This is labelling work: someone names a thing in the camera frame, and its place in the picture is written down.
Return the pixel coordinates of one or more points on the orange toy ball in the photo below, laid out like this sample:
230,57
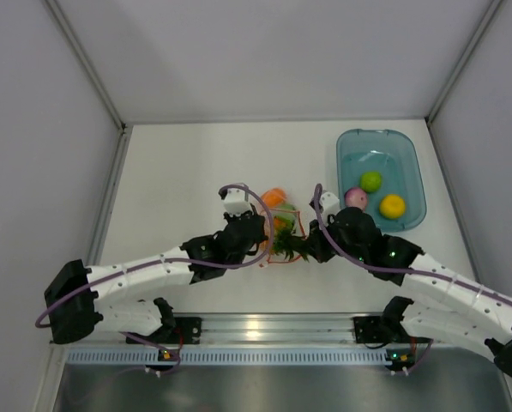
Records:
274,197

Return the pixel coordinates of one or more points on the purple toy onion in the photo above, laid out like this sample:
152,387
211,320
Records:
356,197

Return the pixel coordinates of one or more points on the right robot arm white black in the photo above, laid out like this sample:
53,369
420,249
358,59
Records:
434,302

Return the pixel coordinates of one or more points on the left aluminium frame post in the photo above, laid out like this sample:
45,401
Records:
73,40

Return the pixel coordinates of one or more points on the aluminium mounting rail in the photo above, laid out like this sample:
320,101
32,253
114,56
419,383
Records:
196,329

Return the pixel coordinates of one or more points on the grey slotted cable duct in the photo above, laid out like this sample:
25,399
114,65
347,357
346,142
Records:
152,357

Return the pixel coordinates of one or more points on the clear zip top bag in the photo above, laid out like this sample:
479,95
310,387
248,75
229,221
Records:
273,212

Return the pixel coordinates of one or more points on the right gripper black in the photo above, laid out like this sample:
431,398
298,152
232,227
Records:
316,244

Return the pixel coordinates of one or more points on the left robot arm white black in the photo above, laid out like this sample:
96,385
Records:
120,298

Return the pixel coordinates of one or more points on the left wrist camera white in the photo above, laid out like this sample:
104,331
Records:
235,199

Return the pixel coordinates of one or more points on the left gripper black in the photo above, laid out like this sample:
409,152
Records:
260,217

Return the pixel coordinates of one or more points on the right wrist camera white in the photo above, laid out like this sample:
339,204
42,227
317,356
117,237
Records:
326,204

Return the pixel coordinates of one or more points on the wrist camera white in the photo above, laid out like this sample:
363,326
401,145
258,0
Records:
326,204
235,199

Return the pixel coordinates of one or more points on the orange toy pineapple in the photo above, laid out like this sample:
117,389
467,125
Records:
289,237

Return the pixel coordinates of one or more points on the green watermelon toy ball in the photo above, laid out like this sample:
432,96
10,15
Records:
287,207

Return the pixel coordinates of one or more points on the green toy apple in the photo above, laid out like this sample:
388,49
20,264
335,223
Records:
370,181

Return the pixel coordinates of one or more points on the blue plastic basin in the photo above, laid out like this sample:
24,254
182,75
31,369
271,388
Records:
384,165

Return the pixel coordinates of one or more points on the yellow toy lemon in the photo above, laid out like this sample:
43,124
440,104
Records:
392,207

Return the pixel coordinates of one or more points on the aluminium frame post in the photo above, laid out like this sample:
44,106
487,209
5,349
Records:
73,40
492,10

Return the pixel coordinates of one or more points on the right aluminium frame post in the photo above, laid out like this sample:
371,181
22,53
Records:
492,10

